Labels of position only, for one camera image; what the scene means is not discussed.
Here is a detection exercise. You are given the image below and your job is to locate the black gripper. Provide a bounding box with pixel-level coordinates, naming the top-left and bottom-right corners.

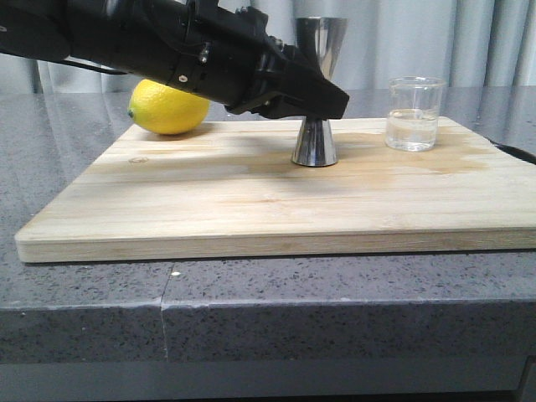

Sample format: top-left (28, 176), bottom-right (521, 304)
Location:
top-left (165, 1), bottom-right (349, 119)

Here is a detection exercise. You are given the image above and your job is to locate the steel double jigger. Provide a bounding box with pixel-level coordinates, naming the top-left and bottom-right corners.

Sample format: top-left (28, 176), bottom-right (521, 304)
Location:
top-left (292, 17), bottom-right (348, 168)

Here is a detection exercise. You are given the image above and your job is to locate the small glass beaker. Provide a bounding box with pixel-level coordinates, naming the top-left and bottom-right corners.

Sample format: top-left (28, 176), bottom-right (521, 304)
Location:
top-left (384, 76), bottom-right (446, 152)

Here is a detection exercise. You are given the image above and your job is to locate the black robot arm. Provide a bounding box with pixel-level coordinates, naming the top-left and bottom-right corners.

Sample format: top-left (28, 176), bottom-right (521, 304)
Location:
top-left (1, 1), bottom-right (349, 120)

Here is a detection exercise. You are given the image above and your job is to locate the wooden cutting board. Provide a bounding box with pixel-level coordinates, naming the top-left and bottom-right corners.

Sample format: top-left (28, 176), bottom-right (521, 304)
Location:
top-left (15, 117), bottom-right (535, 263)

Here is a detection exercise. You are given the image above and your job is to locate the yellow lemon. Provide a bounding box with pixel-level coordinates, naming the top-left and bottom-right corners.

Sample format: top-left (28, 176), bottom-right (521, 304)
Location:
top-left (127, 80), bottom-right (210, 135)

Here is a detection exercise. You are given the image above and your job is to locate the grey curtain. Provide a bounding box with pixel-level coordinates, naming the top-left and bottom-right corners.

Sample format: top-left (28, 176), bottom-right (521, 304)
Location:
top-left (0, 0), bottom-right (536, 95)

